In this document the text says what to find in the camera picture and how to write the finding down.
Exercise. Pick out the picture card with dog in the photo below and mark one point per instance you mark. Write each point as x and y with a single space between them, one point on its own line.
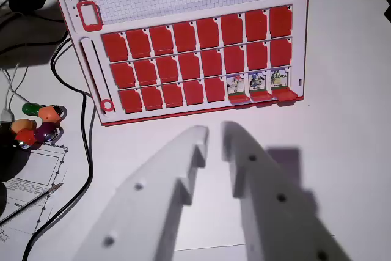
256 82

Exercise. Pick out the red toy figure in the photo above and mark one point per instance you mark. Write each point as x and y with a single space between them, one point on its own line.
26 137

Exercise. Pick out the purple toy figure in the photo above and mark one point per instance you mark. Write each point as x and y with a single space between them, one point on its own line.
46 131

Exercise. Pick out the black connector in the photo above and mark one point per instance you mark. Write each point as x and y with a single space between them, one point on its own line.
388 13

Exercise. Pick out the red closed flap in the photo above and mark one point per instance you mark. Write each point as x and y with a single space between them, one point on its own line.
214 90
193 92
213 62

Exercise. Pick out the red and white game board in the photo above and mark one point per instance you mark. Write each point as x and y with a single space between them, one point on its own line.
189 4

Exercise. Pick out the printed paper sheet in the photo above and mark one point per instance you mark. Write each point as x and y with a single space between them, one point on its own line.
27 212

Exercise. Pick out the green toy figure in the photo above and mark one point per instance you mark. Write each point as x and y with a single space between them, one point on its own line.
30 108

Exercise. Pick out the brown-orange toy figure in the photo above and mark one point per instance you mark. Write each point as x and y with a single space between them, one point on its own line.
23 125

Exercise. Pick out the dark pen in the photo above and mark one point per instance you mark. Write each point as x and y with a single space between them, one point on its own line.
33 202

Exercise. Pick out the black rounded object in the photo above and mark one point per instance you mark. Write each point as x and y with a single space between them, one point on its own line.
12 157

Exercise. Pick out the red flap under dog card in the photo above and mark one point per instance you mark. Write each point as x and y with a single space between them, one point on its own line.
261 96

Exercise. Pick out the picture card with runner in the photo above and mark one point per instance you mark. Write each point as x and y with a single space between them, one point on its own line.
236 85

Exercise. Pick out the orange toy figure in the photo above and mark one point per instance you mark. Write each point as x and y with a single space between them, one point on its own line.
49 114

